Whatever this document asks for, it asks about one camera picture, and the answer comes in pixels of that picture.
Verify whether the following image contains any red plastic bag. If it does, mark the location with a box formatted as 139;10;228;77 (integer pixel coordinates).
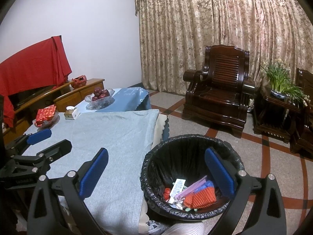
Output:
71;75;88;89

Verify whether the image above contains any orange foam net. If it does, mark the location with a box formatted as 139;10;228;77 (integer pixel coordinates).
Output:
183;186;217;209

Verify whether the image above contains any grey patterned cloth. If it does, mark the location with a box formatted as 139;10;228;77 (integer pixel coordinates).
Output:
146;220;168;234

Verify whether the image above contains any wooden cabinet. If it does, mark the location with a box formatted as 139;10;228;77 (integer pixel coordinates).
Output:
0;78;105;145

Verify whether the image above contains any red patterned packet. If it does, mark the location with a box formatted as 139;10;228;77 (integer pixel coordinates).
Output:
35;104;57;125

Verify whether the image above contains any cream scalloped table cover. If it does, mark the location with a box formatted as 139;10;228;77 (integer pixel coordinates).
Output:
138;114;170;235

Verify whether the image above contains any blue embroidered tablecloth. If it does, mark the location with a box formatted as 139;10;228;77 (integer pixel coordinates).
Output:
73;87;152;114

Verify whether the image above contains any dark wooden side table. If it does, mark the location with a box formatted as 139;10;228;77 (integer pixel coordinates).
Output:
253;88;302;144

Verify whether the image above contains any bin with black liner bag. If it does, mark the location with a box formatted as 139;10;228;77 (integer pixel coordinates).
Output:
140;134;245;221

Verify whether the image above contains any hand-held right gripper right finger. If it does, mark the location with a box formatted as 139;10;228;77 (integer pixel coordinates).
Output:
204;147;287;235

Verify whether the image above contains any pink card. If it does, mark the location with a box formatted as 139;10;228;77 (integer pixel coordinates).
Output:
175;175;208;197

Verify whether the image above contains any white and blue box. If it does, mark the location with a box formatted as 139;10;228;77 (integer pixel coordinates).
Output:
170;179;187;199

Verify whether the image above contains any beige patterned curtain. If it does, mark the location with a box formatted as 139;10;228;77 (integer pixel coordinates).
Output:
134;0;313;108

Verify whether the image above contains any red cloth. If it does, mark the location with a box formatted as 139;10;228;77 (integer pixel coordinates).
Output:
0;36;72;128

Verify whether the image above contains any glass fruit bowl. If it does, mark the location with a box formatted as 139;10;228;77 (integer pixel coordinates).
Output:
84;89;115;110

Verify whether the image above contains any potted flowering plant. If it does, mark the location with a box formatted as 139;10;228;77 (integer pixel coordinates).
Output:
260;58;309;101

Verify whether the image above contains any blue plastic cover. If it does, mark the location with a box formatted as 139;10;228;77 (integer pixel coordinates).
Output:
196;180;214;193

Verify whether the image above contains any glass dish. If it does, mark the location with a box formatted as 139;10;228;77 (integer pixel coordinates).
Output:
34;112;60;131

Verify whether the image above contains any white and gold tissue box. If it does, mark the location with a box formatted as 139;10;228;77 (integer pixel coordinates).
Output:
64;106;81;120

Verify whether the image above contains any grey-blue tablecloth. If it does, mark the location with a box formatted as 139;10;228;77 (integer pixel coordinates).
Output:
21;109;160;235

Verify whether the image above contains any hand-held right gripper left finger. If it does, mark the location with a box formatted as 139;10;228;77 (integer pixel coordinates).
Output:
27;147;109;235

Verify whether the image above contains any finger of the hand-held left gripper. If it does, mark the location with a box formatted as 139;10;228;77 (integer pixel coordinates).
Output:
12;139;73;174
5;129;52;153

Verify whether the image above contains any white tissue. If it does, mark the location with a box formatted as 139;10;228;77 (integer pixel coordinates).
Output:
168;197;184;210

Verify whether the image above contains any black television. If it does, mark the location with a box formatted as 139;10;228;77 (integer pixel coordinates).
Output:
10;86;53;108

